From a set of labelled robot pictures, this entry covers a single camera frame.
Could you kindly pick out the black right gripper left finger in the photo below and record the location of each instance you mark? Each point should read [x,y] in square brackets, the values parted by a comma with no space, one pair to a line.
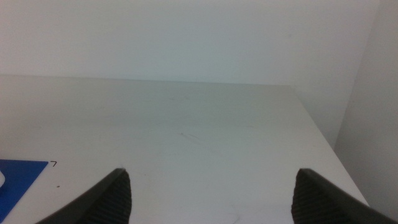
[105,205]

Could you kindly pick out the white shoe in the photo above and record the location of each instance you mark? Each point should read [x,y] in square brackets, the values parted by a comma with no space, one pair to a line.
[1,180]

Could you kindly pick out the blue rectangular mat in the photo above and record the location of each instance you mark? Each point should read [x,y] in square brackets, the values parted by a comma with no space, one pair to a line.
[21,177]

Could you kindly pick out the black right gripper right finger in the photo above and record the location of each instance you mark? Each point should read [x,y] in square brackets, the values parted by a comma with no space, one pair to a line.
[320,205]

